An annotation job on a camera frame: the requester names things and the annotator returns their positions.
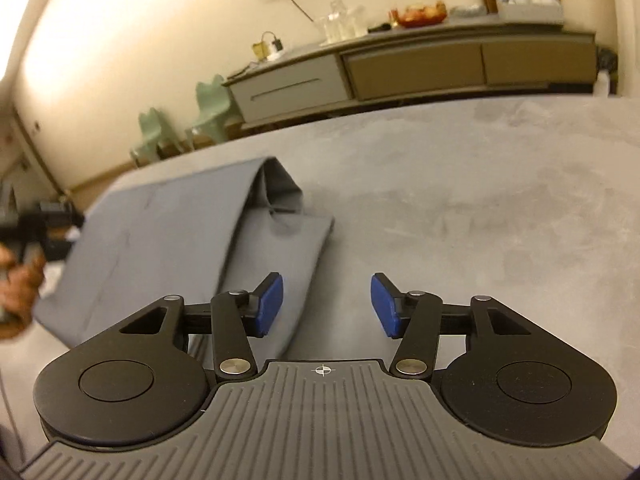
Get grey storage box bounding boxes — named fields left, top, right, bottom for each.
left=494, top=0, right=567, bottom=26

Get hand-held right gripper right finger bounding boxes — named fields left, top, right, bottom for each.
left=370, top=272, right=534, bottom=380

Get black television cable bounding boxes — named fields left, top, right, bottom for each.
left=276, top=0, right=322, bottom=24

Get clear glass cups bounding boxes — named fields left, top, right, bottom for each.
left=313, top=0, right=369, bottom=44

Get person's left hand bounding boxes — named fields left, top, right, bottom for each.
left=0, top=245, right=47, bottom=342

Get white power strip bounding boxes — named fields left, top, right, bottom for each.
left=251, top=31, right=289, bottom=62

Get grey brown television cabinet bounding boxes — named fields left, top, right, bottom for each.
left=222, top=21, right=599, bottom=127

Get fruit bowl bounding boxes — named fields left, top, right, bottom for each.
left=389, top=0, right=449, bottom=29

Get grey garment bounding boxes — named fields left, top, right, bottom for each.
left=35, top=156, right=336, bottom=359

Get grey plush bed cover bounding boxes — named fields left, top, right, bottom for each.
left=0, top=95, right=640, bottom=480

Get pale green chair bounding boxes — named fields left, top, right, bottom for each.
left=184, top=74, right=244, bottom=152
left=130, top=107, right=187, bottom=167

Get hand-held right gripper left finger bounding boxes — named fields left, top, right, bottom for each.
left=119, top=272, right=285, bottom=380

